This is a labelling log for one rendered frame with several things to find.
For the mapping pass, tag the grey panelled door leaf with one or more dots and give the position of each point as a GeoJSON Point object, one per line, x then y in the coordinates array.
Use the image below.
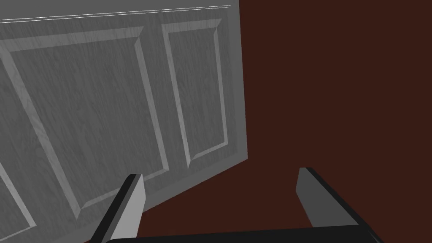
{"type": "Point", "coordinates": [101, 111]}

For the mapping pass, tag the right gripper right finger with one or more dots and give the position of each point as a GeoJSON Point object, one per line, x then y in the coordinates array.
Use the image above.
{"type": "Point", "coordinates": [322, 202]}

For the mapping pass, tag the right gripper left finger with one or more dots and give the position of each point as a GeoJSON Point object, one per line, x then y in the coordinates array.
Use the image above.
{"type": "Point", "coordinates": [126, 209]}

